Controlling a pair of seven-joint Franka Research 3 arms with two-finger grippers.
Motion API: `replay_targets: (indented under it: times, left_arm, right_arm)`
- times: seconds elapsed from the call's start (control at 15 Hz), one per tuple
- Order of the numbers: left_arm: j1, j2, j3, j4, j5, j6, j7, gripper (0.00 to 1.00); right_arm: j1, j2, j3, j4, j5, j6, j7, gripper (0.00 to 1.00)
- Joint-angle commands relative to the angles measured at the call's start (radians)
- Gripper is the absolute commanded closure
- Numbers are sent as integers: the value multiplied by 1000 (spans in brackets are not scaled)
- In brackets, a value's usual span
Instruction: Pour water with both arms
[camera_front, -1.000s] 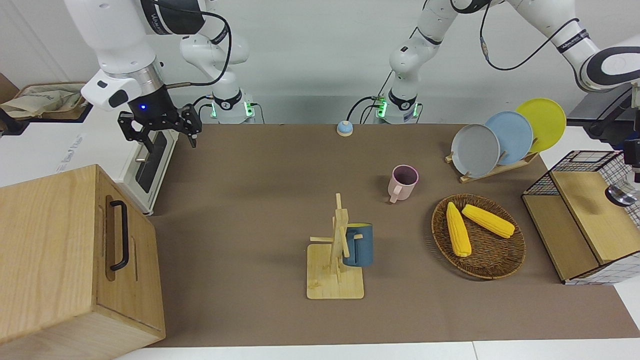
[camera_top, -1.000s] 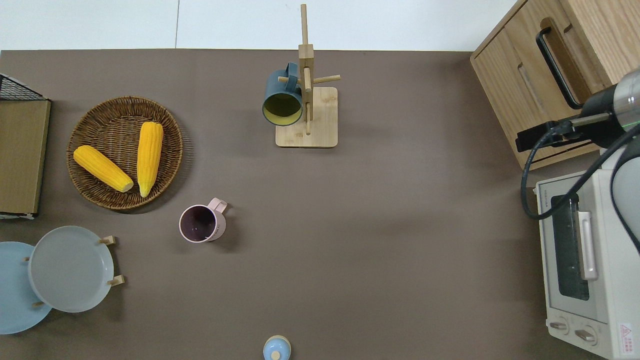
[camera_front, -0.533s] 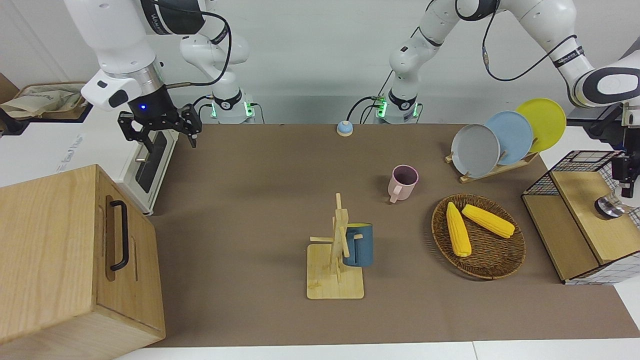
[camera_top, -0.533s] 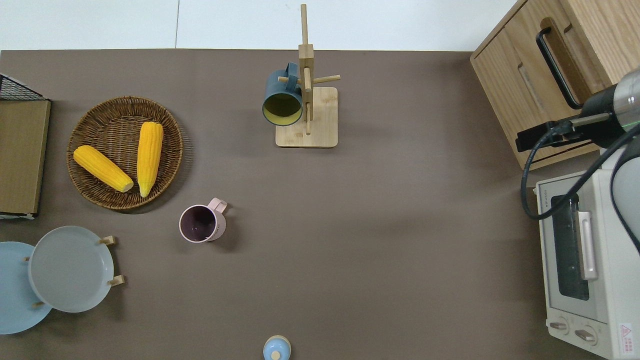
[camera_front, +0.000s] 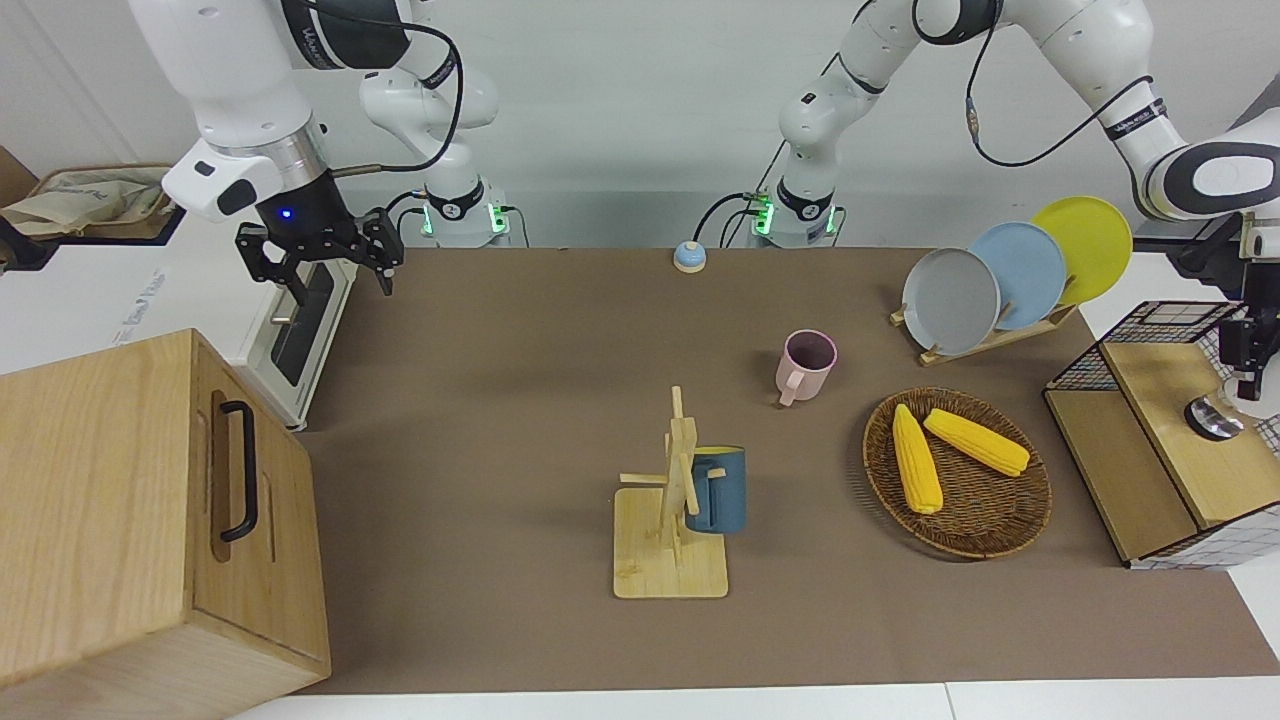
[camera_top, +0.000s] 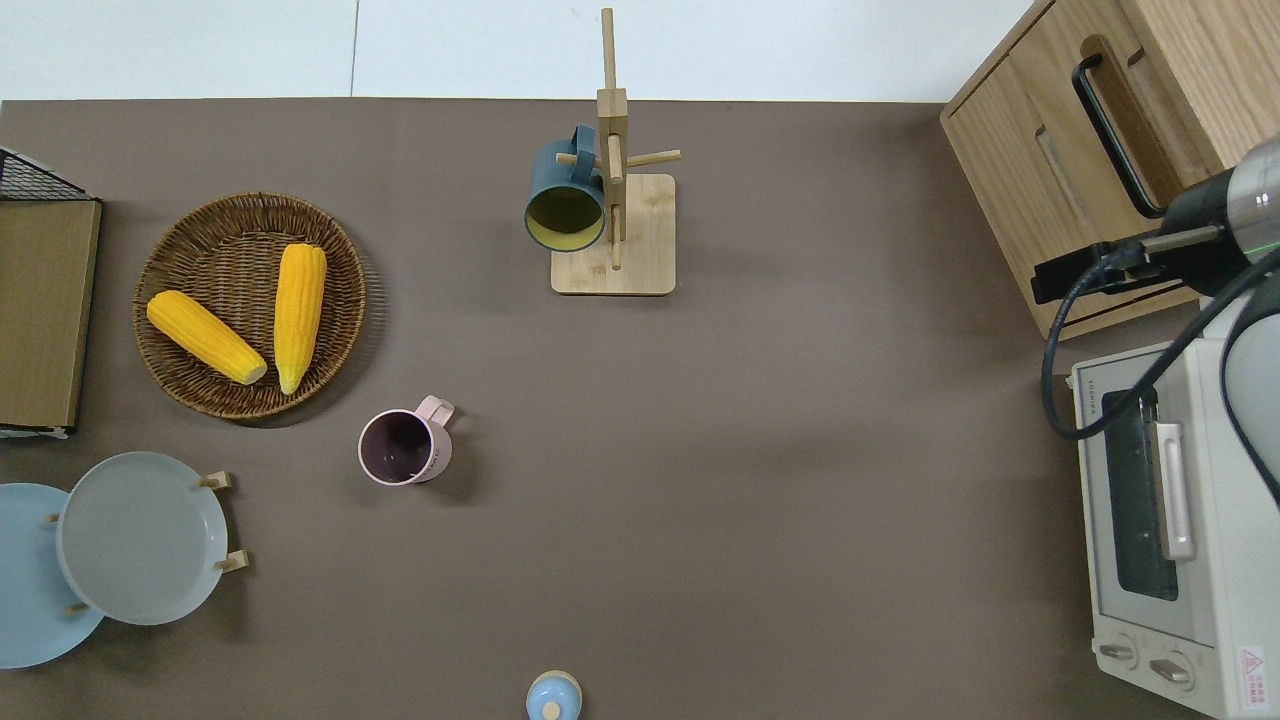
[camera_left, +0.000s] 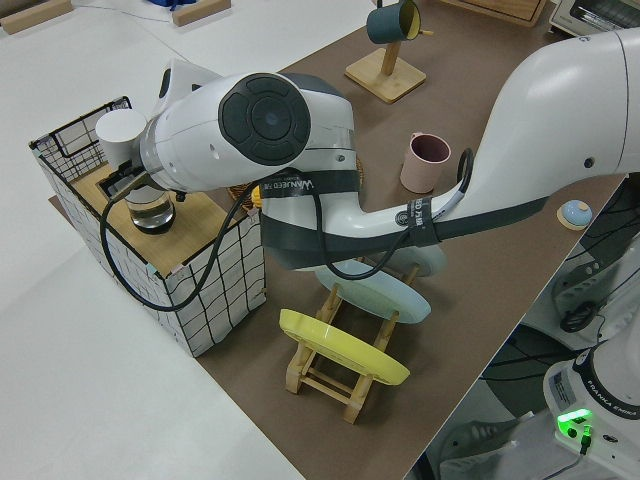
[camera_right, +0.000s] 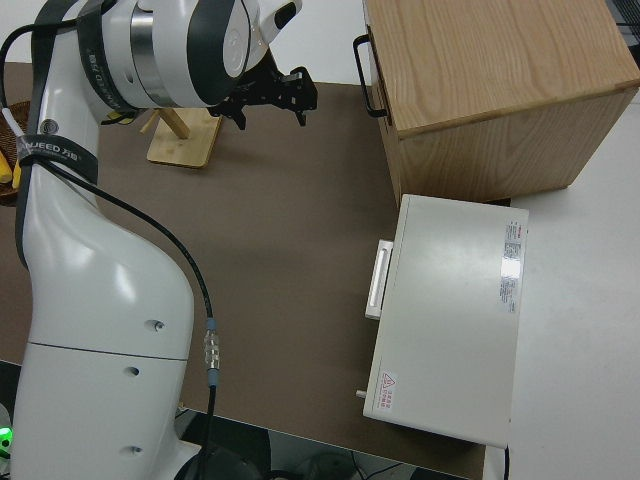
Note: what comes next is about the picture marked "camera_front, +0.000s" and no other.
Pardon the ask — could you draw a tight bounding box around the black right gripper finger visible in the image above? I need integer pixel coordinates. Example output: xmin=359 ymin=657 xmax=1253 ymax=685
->
xmin=357 ymin=208 xmax=406 ymax=297
xmin=237 ymin=225 xmax=313 ymax=307

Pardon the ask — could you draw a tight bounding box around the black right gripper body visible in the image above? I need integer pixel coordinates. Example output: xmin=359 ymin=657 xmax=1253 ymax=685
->
xmin=252 ymin=170 xmax=364 ymax=259

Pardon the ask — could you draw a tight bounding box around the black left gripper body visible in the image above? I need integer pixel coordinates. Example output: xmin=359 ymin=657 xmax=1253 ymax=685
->
xmin=1240 ymin=258 xmax=1280 ymax=336

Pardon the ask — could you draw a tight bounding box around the pink mug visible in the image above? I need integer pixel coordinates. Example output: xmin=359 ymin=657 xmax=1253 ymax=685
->
xmin=776 ymin=329 xmax=839 ymax=408

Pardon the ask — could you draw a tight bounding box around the black stand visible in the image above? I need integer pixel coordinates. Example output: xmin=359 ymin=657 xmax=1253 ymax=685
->
xmin=1135 ymin=215 xmax=1251 ymax=283

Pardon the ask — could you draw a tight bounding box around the white toaster oven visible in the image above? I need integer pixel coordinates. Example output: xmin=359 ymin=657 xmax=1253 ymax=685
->
xmin=0 ymin=210 xmax=361 ymax=433

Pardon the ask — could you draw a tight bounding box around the brown paper bag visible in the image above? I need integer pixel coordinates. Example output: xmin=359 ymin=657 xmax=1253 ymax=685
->
xmin=0 ymin=163 xmax=186 ymax=241

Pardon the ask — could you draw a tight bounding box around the yellow plate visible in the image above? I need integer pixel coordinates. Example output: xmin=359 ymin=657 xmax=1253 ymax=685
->
xmin=1030 ymin=196 xmax=1134 ymax=306

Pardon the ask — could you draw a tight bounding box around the light blue plate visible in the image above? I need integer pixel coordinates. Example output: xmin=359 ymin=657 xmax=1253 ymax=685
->
xmin=968 ymin=222 xmax=1068 ymax=331

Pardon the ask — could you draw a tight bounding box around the brown table mat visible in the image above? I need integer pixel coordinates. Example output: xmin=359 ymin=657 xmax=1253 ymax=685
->
xmin=295 ymin=247 xmax=1280 ymax=694

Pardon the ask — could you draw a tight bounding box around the wooden plate rack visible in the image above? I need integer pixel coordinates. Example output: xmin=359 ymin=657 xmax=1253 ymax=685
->
xmin=890 ymin=300 xmax=1081 ymax=368

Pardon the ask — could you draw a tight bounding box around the yellow corn cob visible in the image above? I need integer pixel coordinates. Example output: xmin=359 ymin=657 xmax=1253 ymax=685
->
xmin=922 ymin=408 xmax=1031 ymax=478
xmin=892 ymin=403 xmax=945 ymax=516

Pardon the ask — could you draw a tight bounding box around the grey plate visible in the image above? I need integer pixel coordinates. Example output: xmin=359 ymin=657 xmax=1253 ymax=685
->
xmin=902 ymin=247 xmax=1001 ymax=358

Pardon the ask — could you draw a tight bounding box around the wooden drawer cabinet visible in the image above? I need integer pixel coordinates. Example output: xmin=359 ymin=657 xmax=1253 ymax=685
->
xmin=0 ymin=328 xmax=333 ymax=720

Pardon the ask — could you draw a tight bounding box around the brown wicker basket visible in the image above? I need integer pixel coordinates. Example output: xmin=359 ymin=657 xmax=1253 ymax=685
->
xmin=862 ymin=387 xmax=1053 ymax=561

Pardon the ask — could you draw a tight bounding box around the dark teal mug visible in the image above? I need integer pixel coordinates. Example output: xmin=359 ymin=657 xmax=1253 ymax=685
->
xmin=683 ymin=445 xmax=748 ymax=534

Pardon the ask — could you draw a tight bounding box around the wooden mug tree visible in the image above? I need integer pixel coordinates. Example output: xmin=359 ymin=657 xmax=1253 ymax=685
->
xmin=613 ymin=385 xmax=731 ymax=601

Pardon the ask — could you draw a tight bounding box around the white oven door handle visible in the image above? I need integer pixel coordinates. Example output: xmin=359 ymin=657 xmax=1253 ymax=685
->
xmin=262 ymin=262 xmax=313 ymax=331

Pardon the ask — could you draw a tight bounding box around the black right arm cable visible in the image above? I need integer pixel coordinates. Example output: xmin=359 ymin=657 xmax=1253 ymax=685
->
xmin=300 ymin=0 xmax=466 ymax=179

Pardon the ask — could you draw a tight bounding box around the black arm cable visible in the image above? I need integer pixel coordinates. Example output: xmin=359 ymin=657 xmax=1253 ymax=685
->
xmin=963 ymin=20 xmax=1166 ymax=171
xmin=300 ymin=0 xmax=466 ymax=179

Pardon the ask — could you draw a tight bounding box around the wire frame wooden shelf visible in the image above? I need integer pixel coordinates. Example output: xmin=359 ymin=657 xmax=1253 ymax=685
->
xmin=1042 ymin=300 xmax=1280 ymax=571

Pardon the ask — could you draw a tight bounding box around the black drawer handle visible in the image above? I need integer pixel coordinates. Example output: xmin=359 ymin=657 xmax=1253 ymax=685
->
xmin=212 ymin=400 xmax=261 ymax=544

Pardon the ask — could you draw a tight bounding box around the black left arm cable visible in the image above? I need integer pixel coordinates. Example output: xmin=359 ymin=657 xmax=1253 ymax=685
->
xmin=963 ymin=20 xmax=1166 ymax=171

